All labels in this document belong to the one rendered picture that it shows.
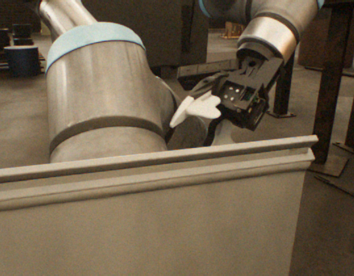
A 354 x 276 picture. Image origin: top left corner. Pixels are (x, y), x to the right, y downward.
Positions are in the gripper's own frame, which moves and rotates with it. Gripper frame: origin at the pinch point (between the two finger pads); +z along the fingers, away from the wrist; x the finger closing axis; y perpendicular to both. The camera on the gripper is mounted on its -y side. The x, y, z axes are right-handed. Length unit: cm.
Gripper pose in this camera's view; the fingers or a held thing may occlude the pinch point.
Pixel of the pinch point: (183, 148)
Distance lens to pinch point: 54.7
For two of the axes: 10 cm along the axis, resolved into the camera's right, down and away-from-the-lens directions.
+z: -5.5, 8.1, -1.8
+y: 7.5, 3.9, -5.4
